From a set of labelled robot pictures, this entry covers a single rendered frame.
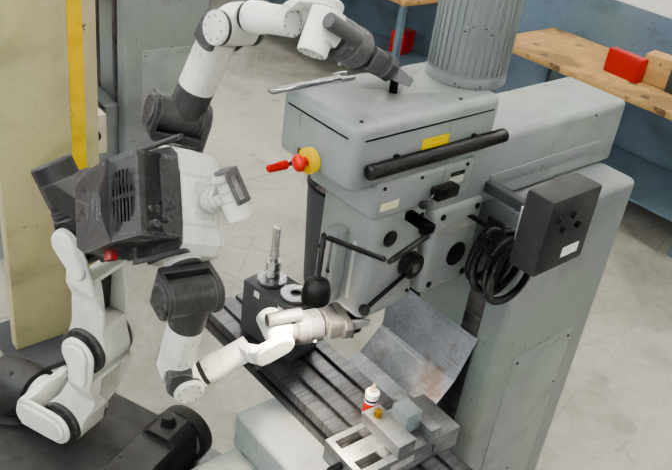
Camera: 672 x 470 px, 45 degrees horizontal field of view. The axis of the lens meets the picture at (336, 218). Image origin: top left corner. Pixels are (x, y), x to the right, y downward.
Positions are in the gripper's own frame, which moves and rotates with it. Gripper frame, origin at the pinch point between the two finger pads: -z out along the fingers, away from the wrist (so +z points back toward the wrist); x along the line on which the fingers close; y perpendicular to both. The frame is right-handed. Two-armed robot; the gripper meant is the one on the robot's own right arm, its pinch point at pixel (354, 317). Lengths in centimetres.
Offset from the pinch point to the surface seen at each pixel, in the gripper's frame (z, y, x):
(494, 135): -24, -57, -10
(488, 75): -24, -70, -3
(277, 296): 11.5, 9.4, 26.1
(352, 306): 6.9, -11.8, -9.1
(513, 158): -40, -45, -1
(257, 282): 14.7, 9.4, 34.4
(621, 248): -288, 123, 158
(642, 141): -370, 93, 239
